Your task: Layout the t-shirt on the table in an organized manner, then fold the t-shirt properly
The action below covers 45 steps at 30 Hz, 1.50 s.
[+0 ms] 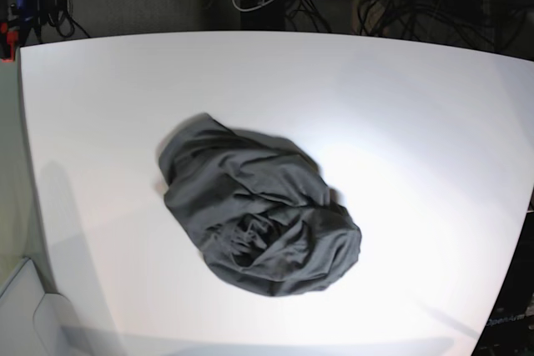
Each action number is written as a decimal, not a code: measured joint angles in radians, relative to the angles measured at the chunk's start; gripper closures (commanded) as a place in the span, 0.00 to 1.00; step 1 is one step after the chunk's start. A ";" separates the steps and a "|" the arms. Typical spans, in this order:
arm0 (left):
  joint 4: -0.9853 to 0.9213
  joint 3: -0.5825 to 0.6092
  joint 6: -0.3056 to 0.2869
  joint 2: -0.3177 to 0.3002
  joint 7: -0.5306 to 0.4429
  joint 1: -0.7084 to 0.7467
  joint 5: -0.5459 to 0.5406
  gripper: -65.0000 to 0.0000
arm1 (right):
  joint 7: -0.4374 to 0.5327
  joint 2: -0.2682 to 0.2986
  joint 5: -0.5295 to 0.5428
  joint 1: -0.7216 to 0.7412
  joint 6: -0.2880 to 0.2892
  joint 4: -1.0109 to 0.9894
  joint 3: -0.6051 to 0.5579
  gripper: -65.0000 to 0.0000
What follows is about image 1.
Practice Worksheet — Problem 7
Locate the red clamp tool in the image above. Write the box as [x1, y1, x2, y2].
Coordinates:
[1, 19, 19, 63]

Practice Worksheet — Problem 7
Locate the dark grey t-shirt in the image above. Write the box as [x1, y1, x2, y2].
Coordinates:
[158, 114, 362, 297]

